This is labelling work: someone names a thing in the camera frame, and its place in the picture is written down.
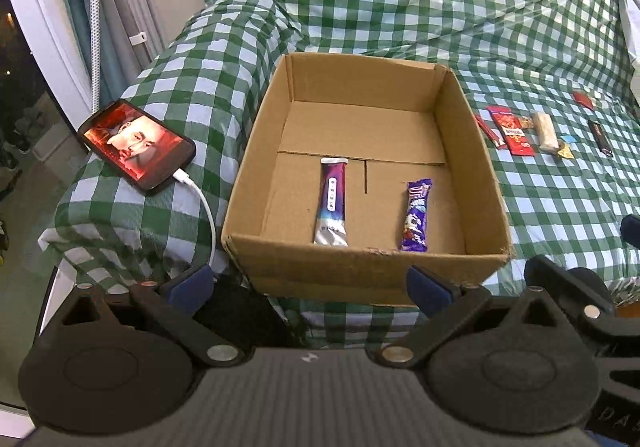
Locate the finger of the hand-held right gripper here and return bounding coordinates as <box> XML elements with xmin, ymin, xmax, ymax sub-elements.
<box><xmin>522</xmin><ymin>254</ymin><xmax>618</xmax><ymax>328</ymax></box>
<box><xmin>620</xmin><ymin>214</ymin><xmax>640</xmax><ymax>249</ymax></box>

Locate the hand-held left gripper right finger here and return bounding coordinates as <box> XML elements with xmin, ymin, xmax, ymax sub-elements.
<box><xmin>367</xmin><ymin>266</ymin><xmax>566</xmax><ymax>368</ymax></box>

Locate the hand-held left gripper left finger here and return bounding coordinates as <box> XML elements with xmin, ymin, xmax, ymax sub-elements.
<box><xmin>46</xmin><ymin>265</ymin><xmax>243</xmax><ymax>368</ymax></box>

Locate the black cracker snack packet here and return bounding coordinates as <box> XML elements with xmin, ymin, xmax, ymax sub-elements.
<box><xmin>588</xmin><ymin>120</ymin><xmax>614</xmax><ymax>158</ymax></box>

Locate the pale snack bar clear wrapper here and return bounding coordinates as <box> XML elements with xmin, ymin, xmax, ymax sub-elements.
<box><xmin>532</xmin><ymin>112</ymin><xmax>559</xmax><ymax>154</ymax></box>

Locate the brown cardboard box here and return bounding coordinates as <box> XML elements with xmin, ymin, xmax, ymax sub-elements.
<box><xmin>221</xmin><ymin>52</ymin><xmax>515</xmax><ymax>309</ymax></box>

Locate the purple chocolate snack packet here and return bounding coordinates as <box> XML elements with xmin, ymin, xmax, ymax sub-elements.
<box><xmin>399</xmin><ymin>178</ymin><xmax>434</xmax><ymax>253</ymax></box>

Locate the purple and silver snack bar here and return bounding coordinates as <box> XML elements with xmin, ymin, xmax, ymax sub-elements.
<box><xmin>313</xmin><ymin>157</ymin><xmax>350</xmax><ymax>247</ymax></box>

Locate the large red snack packet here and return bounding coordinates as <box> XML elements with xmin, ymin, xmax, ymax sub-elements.
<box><xmin>486</xmin><ymin>105</ymin><xmax>537</xmax><ymax>157</ymax></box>

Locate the black smartphone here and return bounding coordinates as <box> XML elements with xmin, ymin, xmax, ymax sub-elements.
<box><xmin>77</xmin><ymin>98</ymin><xmax>196</xmax><ymax>197</ymax></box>

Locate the thin red stick packet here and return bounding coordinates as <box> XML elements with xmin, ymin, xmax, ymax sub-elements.
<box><xmin>474</xmin><ymin>114</ymin><xmax>505</xmax><ymax>148</ymax></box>

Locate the green checkered bedsheet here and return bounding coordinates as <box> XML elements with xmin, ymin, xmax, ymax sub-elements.
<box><xmin>39</xmin><ymin>0</ymin><xmax>640</xmax><ymax>349</ymax></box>

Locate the white charging cable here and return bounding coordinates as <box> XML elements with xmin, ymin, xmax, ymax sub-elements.
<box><xmin>172</xmin><ymin>169</ymin><xmax>218</xmax><ymax>273</ymax></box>

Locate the white braided cable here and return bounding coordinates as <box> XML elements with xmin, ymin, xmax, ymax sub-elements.
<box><xmin>82</xmin><ymin>0</ymin><xmax>104</xmax><ymax>112</ymax></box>

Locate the white window frame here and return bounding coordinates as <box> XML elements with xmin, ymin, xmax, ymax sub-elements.
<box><xmin>0</xmin><ymin>0</ymin><xmax>103</xmax><ymax>120</ymax></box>

